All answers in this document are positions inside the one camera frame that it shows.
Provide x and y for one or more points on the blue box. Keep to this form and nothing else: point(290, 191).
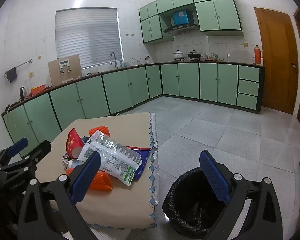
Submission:
point(181, 17)

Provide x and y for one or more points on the white green milk carton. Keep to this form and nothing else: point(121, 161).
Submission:
point(115, 160)

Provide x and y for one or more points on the blue snack bag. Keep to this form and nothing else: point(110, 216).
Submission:
point(143, 160)

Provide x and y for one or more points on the white window blind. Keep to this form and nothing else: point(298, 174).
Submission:
point(87, 37)

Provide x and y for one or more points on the orange foam fruit net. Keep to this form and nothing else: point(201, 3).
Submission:
point(93, 131)
point(102, 181)

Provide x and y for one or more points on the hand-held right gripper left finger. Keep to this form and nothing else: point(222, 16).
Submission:
point(86, 177)

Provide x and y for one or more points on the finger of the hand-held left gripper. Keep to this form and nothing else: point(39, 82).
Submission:
point(40, 150)
point(17, 146)

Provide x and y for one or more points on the metal towel rail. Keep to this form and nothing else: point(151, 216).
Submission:
point(23, 63)

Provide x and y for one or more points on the green cabinet drawer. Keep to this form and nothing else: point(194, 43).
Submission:
point(247, 87)
point(246, 101)
point(248, 73)

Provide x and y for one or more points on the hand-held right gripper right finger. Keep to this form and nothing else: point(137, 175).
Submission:
point(215, 177)

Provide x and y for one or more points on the brown cardboard board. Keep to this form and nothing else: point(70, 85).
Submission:
point(75, 70)

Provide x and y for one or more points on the orange thermos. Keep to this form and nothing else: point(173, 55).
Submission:
point(258, 55)

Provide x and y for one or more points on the orange basin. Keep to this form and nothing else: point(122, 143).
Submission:
point(37, 90)

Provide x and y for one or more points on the green wall cabinets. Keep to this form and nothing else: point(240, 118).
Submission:
point(215, 15)

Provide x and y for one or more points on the dark towel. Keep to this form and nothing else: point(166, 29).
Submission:
point(12, 75)

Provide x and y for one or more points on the black wok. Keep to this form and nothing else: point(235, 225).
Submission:
point(193, 55)

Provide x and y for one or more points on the metal faucet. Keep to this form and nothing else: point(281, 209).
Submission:
point(113, 58)

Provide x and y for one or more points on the bin with black liner bag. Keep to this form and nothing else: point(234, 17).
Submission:
point(190, 205)

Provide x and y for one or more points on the green base cabinets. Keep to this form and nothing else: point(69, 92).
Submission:
point(185, 80)

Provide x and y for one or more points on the white cloth with blue trim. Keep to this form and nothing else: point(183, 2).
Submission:
point(153, 130)

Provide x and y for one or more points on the red paper cup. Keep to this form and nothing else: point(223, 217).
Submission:
point(72, 141)

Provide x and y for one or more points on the range hood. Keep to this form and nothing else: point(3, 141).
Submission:
point(181, 28)

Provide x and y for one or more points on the white cooking pot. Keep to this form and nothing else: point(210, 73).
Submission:
point(178, 54)

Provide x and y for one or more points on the metal kettle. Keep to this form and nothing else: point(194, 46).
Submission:
point(23, 93)

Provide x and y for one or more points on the row of glass jars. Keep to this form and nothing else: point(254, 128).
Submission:
point(213, 57)

